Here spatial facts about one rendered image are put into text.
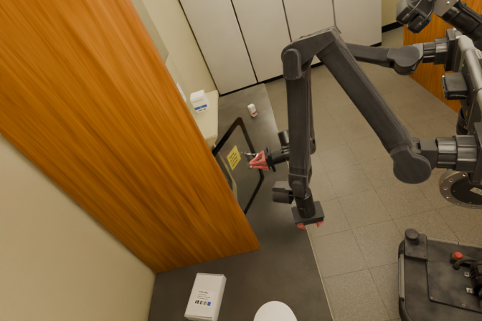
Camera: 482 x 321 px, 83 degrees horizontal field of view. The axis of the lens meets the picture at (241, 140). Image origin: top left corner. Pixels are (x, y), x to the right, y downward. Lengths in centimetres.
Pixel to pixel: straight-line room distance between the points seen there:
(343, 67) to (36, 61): 70
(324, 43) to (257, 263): 89
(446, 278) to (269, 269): 106
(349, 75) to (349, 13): 360
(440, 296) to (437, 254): 24
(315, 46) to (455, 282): 156
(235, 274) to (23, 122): 90
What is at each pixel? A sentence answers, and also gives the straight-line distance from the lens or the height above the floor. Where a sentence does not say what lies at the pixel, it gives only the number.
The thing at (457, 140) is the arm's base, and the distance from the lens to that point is 77.
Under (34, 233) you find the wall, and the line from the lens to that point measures 101.
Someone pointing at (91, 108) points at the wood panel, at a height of 176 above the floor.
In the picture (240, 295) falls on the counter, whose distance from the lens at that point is 120.
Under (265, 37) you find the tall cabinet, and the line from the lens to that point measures 404.
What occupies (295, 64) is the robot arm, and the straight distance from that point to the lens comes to 67.
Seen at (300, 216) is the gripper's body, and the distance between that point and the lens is 98.
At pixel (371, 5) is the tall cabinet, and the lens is 437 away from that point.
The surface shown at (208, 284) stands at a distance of 122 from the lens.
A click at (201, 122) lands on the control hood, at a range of 98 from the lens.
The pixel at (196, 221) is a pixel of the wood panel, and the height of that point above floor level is 122.
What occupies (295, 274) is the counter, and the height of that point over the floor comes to 94.
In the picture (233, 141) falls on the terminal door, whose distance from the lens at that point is 112.
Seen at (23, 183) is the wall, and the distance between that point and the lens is 101.
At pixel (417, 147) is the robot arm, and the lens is 78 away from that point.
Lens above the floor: 200
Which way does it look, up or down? 37 degrees down
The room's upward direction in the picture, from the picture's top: 23 degrees counter-clockwise
